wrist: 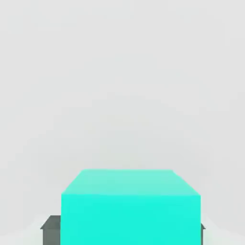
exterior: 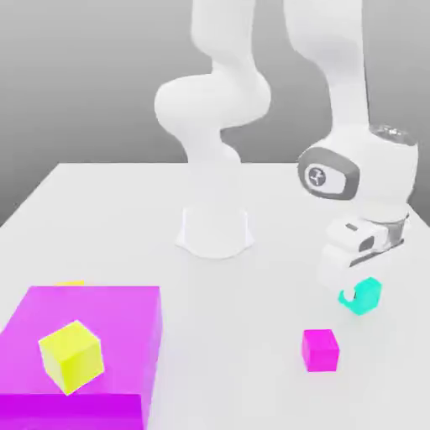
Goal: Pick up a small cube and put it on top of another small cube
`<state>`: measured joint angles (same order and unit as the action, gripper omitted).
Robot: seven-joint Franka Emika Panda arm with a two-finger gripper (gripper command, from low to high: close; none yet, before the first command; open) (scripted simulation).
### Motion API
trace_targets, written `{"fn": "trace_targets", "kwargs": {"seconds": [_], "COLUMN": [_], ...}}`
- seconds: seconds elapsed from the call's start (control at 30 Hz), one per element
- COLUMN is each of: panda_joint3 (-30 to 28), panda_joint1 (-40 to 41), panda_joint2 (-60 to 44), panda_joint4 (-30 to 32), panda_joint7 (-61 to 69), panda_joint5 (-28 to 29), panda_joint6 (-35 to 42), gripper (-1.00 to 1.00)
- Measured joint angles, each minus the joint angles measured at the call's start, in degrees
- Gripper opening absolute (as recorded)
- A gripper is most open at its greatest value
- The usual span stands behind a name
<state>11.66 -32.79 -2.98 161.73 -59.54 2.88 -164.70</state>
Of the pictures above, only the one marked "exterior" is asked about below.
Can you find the small yellow cube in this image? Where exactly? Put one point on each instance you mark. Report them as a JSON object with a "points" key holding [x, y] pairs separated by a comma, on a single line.
{"points": [[70, 356], [70, 283]]}

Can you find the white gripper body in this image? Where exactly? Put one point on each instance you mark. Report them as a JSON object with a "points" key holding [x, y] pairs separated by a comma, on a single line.
{"points": [[332, 268]]}

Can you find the small magenta cube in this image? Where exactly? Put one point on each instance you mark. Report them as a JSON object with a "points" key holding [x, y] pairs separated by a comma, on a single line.
{"points": [[320, 351]]}

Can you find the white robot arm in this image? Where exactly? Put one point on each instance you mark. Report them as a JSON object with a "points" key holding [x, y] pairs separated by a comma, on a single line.
{"points": [[215, 100]]}

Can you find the large magenta box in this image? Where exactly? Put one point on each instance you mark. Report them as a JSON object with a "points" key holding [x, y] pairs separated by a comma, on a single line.
{"points": [[111, 336]]}

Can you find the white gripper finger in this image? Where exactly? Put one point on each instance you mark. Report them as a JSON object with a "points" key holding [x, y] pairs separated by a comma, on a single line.
{"points": [[351, 293]]}

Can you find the small teal cube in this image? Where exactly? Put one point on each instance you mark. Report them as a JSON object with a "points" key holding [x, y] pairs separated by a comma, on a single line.
{"points": [[368, 297]]}

